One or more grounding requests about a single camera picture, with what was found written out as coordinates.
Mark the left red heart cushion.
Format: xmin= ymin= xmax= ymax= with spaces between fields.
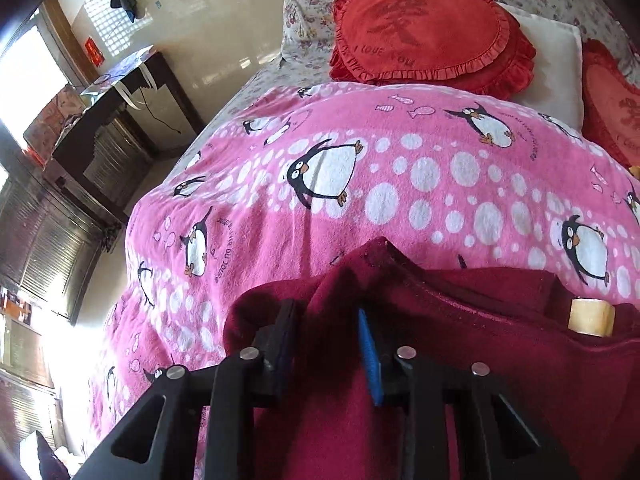
xmin=329 ymin=0 xmax=536 ymax=100

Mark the right red heart cushion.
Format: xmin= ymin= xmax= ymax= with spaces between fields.
xmin=582 ymin=39 xmax=639 ymax=168

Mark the dark red sweater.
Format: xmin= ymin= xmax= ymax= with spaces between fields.
xmin=224 ymin=238 xmax=639 ymax=479

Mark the red gift box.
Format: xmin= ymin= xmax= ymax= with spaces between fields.
xmin=23 ymin=84 xmax=86 ymax=159

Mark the white pillow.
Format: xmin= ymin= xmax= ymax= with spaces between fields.
xmin=501 ymin=3 xmax=584 ymax=133

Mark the red paper window sticker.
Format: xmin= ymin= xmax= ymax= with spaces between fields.
xmin=84 ymin=37 xmax=105 ymax=67

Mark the pink penguin blanket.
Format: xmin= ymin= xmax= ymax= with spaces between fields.
xmin=90 ymin=82 xmax=639 ymax=437

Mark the red heart cushion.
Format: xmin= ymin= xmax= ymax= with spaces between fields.
xmin=329 ymin=0 xmax=536 ymax=100
xmin=582 ymin=39 xmax=639 ymax=168

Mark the floral bed sheet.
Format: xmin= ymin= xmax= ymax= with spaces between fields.
xmin=166 ymin=0 xmax=637 ymax=200

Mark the dark wooden side table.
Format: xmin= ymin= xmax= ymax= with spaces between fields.
xmin=44 ymin=46 xmax=205 ymax=226

